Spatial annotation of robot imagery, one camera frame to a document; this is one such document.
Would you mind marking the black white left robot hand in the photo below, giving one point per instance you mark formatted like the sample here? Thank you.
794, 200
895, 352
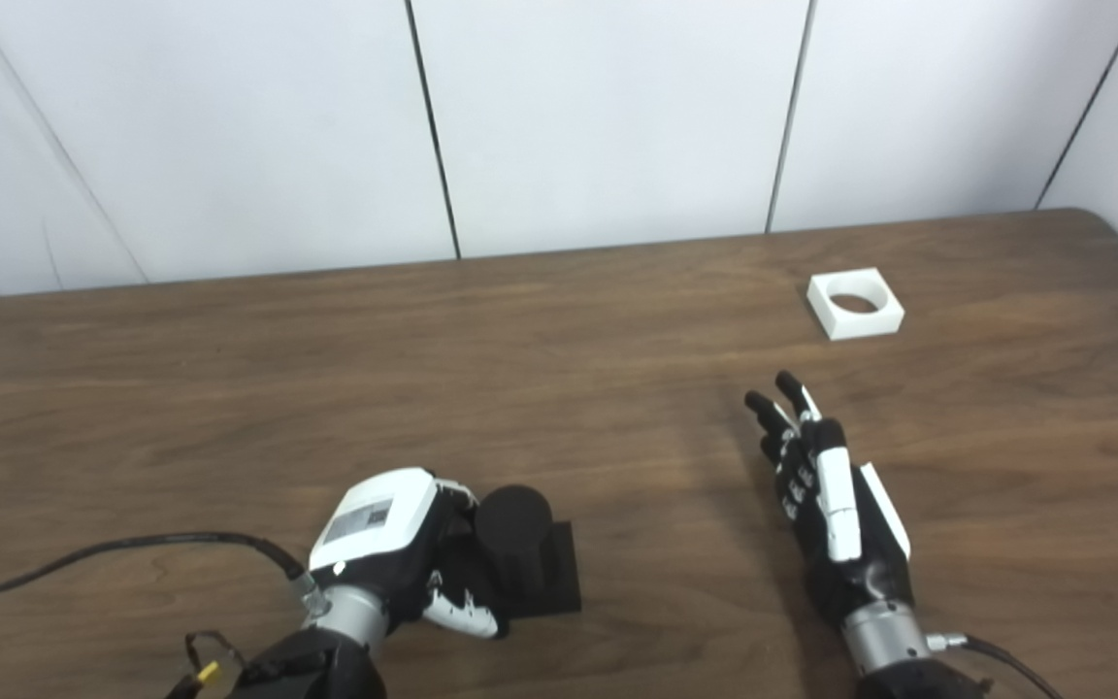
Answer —
375, 519

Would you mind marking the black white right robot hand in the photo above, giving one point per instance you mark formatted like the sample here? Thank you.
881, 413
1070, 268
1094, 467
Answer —
838, 505

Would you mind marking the black peg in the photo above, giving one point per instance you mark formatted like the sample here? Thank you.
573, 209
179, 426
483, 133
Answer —
520, 534

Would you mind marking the white square piece with hole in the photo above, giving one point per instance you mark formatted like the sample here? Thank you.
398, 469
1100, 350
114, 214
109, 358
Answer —
865, 325

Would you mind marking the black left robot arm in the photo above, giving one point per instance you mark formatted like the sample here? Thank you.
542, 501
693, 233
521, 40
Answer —
316, 670

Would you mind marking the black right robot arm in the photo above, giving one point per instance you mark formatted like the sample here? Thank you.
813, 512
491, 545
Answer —
918, 684

